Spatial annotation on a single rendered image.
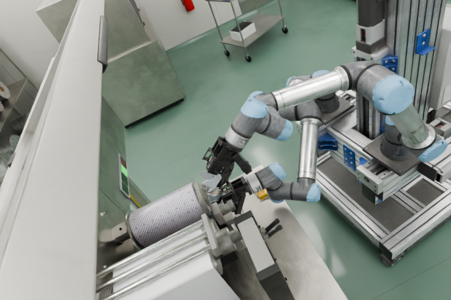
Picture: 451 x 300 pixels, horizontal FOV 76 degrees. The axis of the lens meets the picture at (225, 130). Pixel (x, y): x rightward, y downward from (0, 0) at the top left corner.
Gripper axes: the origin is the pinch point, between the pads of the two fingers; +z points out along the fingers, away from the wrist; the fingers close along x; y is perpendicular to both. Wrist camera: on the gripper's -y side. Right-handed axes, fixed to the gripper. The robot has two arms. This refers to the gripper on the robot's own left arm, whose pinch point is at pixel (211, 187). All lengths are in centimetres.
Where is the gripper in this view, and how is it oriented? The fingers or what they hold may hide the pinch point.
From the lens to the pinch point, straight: 104.0
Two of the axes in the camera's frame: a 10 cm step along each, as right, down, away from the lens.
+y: -8.2, -2.5, -5.2
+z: -4.8, 7.9, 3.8
